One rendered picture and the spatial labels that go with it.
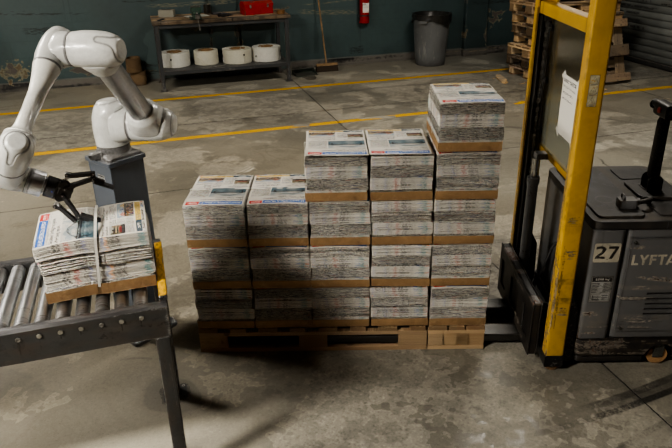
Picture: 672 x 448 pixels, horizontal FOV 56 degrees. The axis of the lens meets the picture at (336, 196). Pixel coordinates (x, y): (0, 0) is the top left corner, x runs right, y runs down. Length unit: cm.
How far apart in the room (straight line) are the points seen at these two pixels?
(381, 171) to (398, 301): 69
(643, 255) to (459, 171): 91
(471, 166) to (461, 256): 46
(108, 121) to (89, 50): 62
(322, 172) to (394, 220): 41
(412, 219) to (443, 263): 28
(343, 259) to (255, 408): 79
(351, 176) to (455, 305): 86
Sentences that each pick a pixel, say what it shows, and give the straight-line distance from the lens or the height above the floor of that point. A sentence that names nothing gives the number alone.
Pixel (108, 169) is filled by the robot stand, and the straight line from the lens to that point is 313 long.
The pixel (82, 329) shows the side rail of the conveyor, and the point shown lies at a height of 77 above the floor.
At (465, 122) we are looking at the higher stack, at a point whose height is 120.
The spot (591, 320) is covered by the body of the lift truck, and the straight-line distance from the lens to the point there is 325.
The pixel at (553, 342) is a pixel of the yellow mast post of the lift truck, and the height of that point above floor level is 17.
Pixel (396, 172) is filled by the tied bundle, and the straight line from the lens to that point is 285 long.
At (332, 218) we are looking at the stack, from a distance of 293.
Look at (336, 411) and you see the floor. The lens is 298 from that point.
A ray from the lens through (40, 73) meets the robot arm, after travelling 257.
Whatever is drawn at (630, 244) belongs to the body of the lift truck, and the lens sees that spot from 311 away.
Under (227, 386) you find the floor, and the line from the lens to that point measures 316.
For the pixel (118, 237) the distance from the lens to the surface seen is 231.
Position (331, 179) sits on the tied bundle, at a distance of 285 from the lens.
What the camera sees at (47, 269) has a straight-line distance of 238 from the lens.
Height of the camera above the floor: 201
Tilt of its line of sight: 23 degrees down
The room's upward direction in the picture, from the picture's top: 1 degrees counter-clockwise
